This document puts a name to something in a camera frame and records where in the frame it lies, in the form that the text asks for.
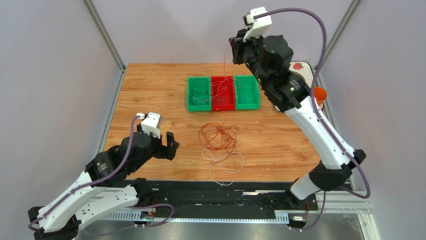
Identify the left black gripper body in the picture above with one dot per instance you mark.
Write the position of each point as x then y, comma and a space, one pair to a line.
157, 149

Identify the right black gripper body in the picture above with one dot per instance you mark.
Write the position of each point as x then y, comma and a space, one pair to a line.
237, 50

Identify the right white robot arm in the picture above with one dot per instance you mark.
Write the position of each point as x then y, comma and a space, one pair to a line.
268, 59

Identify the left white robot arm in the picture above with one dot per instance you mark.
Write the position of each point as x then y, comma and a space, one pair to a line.
74, 209

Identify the red bin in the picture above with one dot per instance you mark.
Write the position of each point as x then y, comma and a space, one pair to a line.
223, 97

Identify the right green bin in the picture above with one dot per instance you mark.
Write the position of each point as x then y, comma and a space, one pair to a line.
247, 92

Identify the green bin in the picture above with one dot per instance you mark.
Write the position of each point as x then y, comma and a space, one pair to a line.
247, 92
198, 94

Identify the left green bin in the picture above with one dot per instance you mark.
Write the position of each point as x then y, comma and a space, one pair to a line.
198, 94

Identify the strawberry pattern tray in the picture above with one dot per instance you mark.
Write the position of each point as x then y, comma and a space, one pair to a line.
299, 66

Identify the orange cup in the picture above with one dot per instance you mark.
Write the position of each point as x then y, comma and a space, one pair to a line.
320, 95

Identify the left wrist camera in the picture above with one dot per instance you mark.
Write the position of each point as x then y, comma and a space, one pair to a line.
150, 124

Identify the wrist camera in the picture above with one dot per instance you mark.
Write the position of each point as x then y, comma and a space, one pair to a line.
256, 27
150, 124

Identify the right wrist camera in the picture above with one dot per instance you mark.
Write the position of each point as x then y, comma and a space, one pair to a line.
256, 27

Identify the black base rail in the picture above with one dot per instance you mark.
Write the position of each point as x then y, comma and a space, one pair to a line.
209, 201

